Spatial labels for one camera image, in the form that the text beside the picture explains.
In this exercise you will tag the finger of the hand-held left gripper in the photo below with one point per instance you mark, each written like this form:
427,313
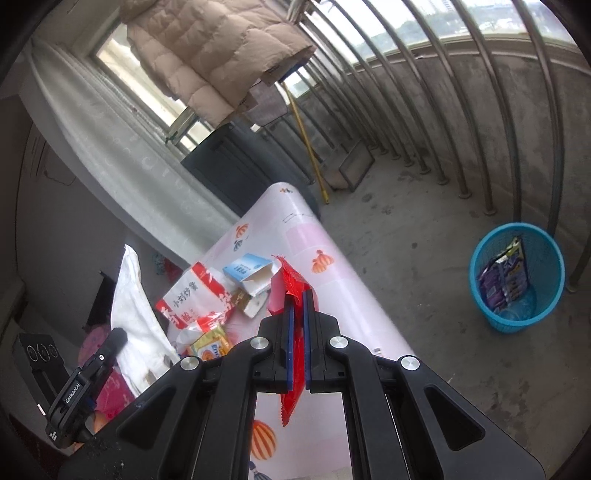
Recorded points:
115,339

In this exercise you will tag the red snack wrapper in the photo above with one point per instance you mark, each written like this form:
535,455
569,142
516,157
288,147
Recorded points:
286,286

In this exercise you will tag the blue medicine box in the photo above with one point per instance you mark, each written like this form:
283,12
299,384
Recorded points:
242,267

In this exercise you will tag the beige down jacket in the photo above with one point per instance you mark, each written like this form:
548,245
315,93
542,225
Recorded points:
207,46

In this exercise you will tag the yellow snack packet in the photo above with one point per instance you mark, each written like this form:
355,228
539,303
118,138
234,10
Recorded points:
210,346

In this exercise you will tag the clear plastic bottle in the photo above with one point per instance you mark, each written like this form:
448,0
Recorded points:
521,304

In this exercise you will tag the white and red snack bag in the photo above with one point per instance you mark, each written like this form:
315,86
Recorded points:
194,295

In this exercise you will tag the pink floral cloth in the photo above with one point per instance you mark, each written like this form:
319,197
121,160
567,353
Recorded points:
99,341

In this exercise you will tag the purple snack packet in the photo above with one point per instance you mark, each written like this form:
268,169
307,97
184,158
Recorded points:
501,281

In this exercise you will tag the metal dustpan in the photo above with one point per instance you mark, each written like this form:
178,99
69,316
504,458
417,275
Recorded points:
355,161

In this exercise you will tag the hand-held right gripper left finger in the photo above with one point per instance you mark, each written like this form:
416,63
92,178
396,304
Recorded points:
290,344

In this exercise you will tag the dark cabinet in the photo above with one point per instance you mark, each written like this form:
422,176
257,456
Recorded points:
235,157

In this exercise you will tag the blue mesh basket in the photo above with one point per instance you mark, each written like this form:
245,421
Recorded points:
551,277

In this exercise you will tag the small brown box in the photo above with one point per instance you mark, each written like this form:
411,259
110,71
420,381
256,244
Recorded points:
238,300

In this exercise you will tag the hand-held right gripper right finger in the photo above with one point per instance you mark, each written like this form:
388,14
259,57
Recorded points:
307,344

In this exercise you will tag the window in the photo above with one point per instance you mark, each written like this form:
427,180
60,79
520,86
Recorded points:
111,50

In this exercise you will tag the metal railing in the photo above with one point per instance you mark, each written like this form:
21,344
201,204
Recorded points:
561,161

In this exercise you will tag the white stained cloth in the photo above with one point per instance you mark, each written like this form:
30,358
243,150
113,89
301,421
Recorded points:
134,314

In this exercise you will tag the black box with circles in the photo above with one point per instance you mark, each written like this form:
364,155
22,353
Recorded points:
37,369

